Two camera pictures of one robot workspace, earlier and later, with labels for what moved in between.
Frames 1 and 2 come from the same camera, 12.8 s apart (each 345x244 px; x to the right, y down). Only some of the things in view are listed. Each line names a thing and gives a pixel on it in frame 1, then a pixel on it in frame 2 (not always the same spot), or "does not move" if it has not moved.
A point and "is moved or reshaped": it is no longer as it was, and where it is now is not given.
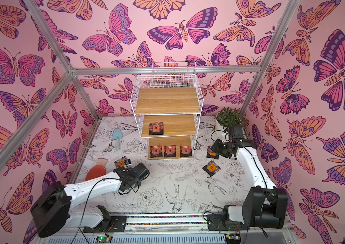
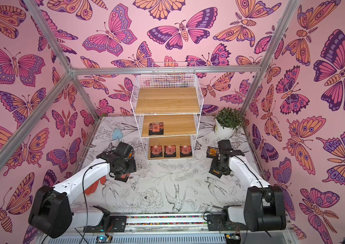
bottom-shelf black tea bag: [169, 151] does not move
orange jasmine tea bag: [211, 168] is moved or reshaped
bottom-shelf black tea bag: [156, 151] does not move
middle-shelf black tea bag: [156, 128] does not move
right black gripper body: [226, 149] -> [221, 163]
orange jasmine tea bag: [211, 153] does not move
